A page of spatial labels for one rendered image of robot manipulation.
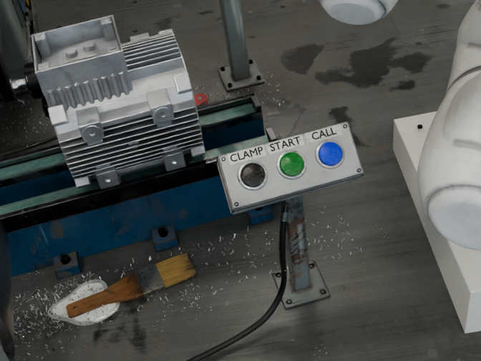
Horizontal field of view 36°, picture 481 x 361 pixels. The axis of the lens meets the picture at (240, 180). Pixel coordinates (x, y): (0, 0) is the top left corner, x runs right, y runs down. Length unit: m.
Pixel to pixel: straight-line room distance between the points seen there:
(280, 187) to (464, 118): 0.23
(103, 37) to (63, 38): 0.06
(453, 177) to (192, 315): 0.46
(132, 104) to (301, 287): 0.36
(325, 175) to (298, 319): 0.26
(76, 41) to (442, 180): 0.57
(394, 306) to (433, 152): 0.30
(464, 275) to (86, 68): 0.57
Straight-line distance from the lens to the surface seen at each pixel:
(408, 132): 1.26
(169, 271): 1.17
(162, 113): 1.04
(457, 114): 0.89
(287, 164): 0.91
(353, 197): 1.25
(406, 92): 1.46
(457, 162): 0.85
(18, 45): 1.57
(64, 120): 1.05
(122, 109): 1.06
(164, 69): 1.07
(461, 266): 1.04
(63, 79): 1.05
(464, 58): 1.03
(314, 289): 1.11
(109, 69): 1.04
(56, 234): 1.20
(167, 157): 1.09
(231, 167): 0.91
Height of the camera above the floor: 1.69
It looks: 43 degrees down
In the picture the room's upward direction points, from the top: 10 degrees counter-clockwise
